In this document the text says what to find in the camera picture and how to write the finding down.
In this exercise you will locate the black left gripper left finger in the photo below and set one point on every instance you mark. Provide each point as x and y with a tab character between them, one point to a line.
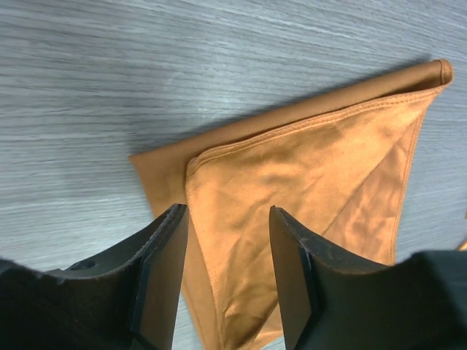
125	297

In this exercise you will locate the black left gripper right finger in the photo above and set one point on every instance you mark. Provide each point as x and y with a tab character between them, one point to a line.
331	298

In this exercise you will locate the orange satin napkin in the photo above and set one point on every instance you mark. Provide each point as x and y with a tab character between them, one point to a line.
339	163

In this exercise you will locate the orange plastic spoon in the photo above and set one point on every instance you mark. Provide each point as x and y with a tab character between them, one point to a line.
463	246

